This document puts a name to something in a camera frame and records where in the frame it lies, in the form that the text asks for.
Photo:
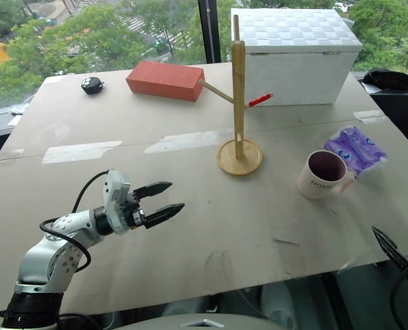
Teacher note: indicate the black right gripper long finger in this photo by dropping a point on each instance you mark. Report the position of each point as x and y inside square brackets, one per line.
[387, 245]

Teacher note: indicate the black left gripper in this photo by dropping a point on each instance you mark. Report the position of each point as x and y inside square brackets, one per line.
[135, 210]

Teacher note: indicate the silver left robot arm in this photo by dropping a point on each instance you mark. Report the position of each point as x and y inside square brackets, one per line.
[53, 247]

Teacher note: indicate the wooden mug tree stand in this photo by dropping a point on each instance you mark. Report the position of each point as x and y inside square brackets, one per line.
[239, 130]

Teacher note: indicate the purple tissue pack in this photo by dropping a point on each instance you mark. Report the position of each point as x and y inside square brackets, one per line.
[356, 151]

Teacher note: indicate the white pink-lined mug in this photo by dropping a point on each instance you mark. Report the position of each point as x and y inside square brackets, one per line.
[322, 177]

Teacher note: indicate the dark side cabinet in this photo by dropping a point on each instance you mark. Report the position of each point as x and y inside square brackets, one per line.
[396, 113]

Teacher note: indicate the red brick block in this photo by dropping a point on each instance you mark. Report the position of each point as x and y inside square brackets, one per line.
[164, 79]

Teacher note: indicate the black round gadget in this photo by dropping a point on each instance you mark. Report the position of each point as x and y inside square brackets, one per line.
[92, 85]

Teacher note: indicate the black cloth bundle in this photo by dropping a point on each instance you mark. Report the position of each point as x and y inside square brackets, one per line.
[389, 79]

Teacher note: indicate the white foam box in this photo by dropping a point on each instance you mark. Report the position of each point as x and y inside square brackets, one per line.
[293, 58]

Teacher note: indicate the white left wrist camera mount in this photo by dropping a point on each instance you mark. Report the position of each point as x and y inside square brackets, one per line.
[116, 201]

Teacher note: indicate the black window frame post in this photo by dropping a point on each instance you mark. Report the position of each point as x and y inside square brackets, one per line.
[209, 31]

